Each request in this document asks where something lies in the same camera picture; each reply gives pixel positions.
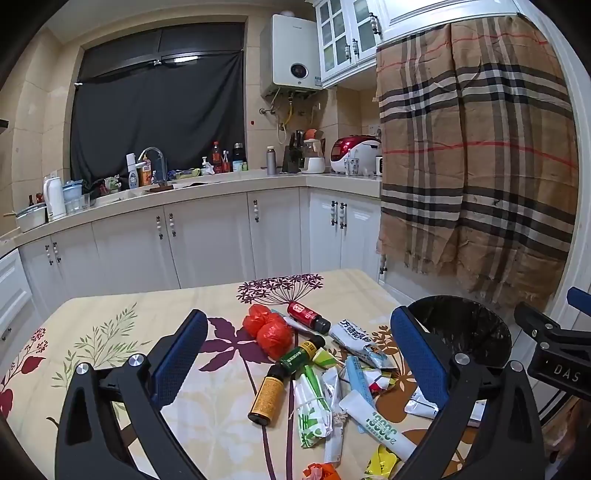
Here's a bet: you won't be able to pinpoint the white pot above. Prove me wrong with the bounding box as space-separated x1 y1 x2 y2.
15 203 49 233

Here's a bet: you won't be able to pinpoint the blue lid container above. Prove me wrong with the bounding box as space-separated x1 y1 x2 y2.
62 181 84 213

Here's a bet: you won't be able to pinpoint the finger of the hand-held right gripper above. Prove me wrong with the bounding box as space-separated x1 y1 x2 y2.
514 302 575 352
567 287 591 315

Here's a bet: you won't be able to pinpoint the blue plastic strip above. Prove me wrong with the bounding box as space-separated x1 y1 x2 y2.
345 356 377 407

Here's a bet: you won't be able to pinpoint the black curtain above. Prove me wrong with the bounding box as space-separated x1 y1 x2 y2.
69 23 245 185

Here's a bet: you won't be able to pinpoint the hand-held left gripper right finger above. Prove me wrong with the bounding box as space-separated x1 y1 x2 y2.
390 305 546 480

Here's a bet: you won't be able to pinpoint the white blender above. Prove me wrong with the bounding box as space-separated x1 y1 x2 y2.
301 128 326 174

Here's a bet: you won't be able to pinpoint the green label brown bottle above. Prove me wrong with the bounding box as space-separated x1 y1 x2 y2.
268 335 327 381

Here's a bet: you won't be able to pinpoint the white foil sachet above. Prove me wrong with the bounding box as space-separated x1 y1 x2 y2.
404 385 439 420

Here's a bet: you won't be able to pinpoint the white kettle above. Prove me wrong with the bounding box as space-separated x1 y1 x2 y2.
43 176 68 221

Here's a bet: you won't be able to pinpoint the green white packet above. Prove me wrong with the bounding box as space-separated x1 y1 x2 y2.
293 369 334 449

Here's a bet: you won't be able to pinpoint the white green-print tube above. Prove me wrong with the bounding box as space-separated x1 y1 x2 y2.
338 390 419 462

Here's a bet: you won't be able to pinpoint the white tube with blue end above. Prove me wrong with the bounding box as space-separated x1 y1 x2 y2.
270 309 319 335

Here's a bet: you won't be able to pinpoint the orange wrapper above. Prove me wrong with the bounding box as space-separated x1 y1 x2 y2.
302 462 341 480

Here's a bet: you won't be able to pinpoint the black trash bin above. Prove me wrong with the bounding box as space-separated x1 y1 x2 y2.
406 295 561 423

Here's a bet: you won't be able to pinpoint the black knife block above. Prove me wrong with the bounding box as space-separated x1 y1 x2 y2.
283 130 305 174

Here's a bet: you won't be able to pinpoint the plaid cloth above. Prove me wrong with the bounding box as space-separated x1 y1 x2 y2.
375 16 580 308

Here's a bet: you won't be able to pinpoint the green yellow packet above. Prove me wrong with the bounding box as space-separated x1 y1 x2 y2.
311 348 347 370

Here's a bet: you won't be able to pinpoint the chrome faucet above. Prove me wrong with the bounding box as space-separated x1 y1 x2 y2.
137 147 168 184

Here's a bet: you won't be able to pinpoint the orange label brown bottle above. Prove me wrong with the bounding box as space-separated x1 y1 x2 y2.
248 375 288 425

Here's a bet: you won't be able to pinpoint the floral tablecloth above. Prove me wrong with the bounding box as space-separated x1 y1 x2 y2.
0 270 490 480

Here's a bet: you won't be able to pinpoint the red white rice cooker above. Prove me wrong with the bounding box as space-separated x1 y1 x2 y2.
330 135 383 175

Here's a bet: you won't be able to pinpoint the red label brown bottle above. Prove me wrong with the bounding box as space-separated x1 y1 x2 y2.
287 301 332 334

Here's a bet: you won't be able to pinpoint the white base cabinets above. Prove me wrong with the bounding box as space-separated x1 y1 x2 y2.
0 182 384 352

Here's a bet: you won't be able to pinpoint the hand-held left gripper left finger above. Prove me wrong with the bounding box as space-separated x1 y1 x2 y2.
55 309 208 480

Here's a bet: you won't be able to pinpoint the white water heater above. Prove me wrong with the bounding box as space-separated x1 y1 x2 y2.
259 14 323 99

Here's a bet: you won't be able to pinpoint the narrow white sachet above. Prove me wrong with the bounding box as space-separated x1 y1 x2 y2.
323 413 347 464

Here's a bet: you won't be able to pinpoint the colourful crumpled wrapper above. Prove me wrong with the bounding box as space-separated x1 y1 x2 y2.
365 367 398 393

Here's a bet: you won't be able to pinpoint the yellow wrapper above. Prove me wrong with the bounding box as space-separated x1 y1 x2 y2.
364 444 400 480

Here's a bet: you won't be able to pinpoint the silver foil wrapper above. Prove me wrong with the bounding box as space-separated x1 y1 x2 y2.
322 367 345 407

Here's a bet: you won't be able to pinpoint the white blue-print tube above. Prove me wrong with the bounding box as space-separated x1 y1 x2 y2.
328 318 398 370

